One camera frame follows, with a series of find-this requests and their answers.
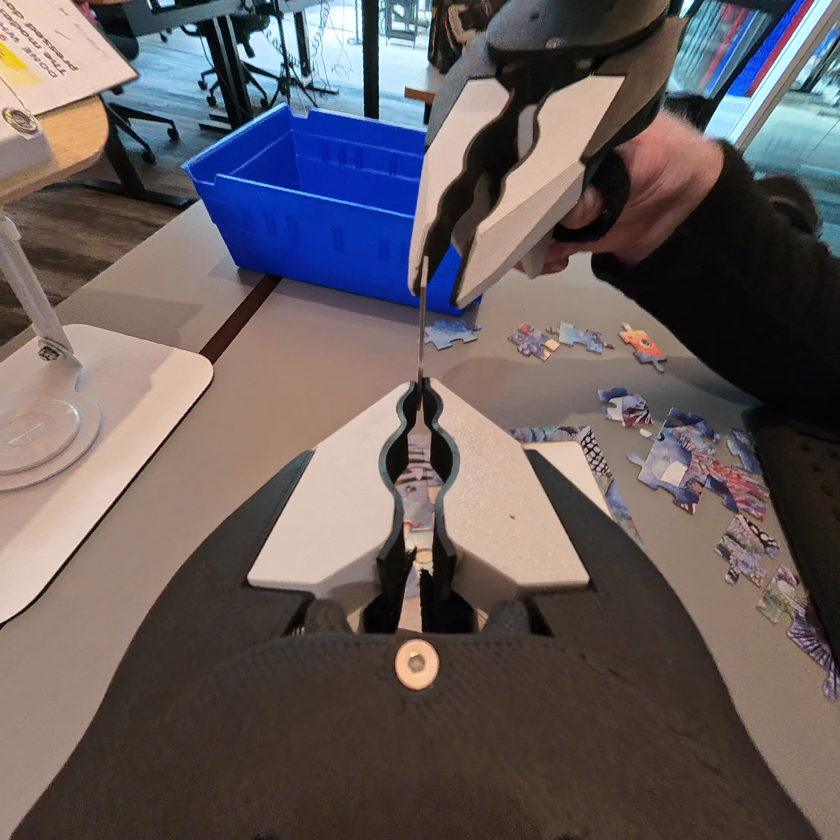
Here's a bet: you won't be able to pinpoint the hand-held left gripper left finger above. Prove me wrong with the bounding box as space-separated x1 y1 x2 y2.
247 379 421 634

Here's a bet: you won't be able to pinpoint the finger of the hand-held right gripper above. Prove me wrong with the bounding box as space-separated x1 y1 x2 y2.
451 74 626 309
407 77 527 298

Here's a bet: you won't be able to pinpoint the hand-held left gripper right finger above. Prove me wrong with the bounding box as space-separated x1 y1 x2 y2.
419 379 590 634

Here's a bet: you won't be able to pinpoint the ocean print puzzle board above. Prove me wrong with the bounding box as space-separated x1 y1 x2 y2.
394 425 647 599

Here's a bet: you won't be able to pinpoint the purple and navy puzzle piece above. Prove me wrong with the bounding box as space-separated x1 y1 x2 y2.
413 255 431 413

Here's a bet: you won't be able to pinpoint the person's right forearm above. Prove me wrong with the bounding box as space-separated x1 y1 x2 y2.
591 141 840 421

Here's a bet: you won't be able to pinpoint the person's right hand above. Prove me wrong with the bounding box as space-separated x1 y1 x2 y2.
515 112 727 277

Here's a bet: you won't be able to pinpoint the group of assembled puzzle pieces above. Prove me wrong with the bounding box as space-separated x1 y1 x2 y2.
397 436 447 595

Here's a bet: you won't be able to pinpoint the black support pole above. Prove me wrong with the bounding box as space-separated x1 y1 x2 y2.
361 0 382 119

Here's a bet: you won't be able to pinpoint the blue plastic storage bin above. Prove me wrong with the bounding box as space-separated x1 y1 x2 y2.
182 101 484 309

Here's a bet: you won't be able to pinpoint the pile of loose puzzle pieces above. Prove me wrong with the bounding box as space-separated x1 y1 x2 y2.
597 387 840 701

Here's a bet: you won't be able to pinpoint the few scattered puzzle pieces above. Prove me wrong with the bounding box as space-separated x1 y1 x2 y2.
423 318 668 373

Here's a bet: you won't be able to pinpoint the white stand base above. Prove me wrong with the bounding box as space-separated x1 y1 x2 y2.
0 323 215 624

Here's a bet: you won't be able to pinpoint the black office chair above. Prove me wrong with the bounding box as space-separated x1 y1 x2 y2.
180 10 277 109

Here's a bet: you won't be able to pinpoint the black perforated pad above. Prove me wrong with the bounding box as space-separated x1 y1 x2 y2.
743 406 840 664

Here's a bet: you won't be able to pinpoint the light wooden table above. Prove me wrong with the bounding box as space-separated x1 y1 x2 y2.
0 97 109 206

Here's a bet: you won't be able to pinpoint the white instruction board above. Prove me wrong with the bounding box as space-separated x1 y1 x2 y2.
0 0 140 188

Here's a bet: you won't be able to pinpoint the metal stand bracket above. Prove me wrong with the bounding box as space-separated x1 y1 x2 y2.
0 213 104 494

